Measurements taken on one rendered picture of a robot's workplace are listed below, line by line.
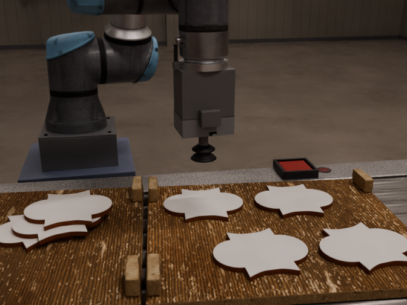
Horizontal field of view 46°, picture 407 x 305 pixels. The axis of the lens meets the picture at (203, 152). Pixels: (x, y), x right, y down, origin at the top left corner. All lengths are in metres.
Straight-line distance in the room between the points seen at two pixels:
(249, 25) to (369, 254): 9.94
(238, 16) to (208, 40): 9.76
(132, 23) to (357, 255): 0.75
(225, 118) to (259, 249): 0.21
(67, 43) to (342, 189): 0.69
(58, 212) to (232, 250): 0.28
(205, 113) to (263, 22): 9.95
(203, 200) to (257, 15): 9.83
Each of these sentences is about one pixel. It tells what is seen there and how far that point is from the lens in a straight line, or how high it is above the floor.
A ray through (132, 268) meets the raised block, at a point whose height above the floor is 0.96.
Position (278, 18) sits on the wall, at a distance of 10.76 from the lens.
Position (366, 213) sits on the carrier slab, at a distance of 0.85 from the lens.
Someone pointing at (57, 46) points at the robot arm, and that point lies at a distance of 1.19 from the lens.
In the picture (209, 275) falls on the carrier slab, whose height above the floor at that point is 0.94.
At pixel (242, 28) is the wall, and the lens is 10.52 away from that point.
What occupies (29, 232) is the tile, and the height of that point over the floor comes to 0.95.
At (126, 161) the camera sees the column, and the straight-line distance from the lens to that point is 1.23.
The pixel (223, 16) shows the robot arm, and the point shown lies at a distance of 0.72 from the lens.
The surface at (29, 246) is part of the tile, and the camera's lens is 0.75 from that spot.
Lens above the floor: 1.31
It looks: 20 degrees down
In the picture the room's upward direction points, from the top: straight up
